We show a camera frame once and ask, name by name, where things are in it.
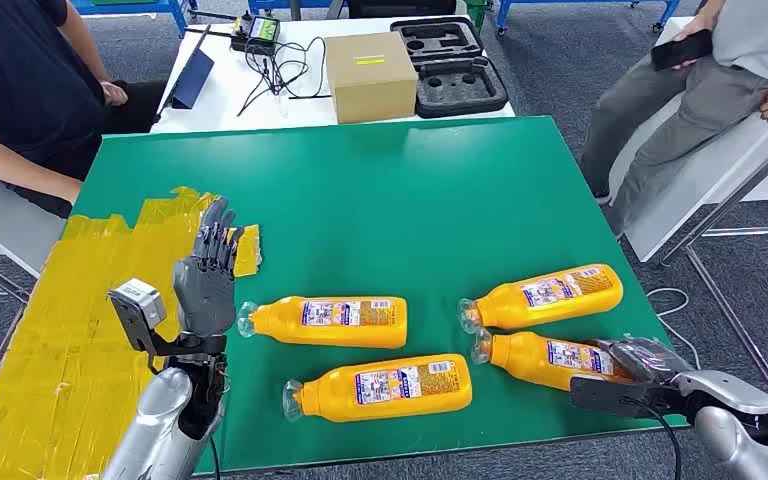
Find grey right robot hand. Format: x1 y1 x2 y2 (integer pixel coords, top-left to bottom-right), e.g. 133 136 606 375
587 335 695 386

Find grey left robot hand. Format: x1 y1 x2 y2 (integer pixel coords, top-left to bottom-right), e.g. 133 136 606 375
171 196 246 339

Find person's right hand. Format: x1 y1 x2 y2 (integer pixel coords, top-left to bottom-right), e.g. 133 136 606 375
672 13 718 42

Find black phone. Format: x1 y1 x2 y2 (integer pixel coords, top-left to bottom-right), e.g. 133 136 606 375
650 28 715 72

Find orange plastic bottle clear cap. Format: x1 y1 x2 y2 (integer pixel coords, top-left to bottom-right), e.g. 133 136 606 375
457 263 624 336
281 353 474 424
236 295 409 350
470 329 630 392

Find dark blue tablet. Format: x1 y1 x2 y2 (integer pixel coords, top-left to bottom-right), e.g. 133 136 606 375
158 25 216 114

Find person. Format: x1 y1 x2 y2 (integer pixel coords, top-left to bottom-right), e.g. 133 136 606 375
0 0 167 220
579 0 768 236

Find white bench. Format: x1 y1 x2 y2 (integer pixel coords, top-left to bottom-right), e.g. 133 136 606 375
605 16 768 263
0 165 67 280

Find white table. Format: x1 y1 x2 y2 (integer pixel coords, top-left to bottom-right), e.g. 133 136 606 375
150 14 516 135

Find yellow plastic sheet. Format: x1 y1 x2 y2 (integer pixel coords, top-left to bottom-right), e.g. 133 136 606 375
0 186 264 480

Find black controller with green screen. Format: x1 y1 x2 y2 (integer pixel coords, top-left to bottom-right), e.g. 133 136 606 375
230 11 282 54

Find green bin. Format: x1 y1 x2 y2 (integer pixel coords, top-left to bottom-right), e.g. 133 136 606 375
464 0 491 33

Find black foam case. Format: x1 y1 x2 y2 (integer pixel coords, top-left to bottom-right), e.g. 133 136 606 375
389 15 510 120

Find brown cardboard box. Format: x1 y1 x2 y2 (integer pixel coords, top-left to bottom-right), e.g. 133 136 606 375
324 31 420 125

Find black object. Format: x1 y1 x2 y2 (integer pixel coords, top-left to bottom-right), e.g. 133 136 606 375
347 0 458 19

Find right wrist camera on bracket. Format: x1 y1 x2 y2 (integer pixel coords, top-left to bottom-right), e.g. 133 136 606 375
569 374 693 422

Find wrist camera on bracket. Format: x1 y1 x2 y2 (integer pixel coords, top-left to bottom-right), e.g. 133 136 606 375
106 278 228 362
569 374 693 422

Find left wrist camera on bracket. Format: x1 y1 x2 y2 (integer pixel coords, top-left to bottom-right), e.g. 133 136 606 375
106 278 228 362

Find white floor cable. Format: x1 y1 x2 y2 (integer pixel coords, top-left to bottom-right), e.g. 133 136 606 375
645 286 703 369

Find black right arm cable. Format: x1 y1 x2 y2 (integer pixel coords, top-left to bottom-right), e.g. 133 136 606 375
622 396 685 480

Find black tangled cables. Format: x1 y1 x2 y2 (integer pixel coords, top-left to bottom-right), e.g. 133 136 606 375
236 36 332 117

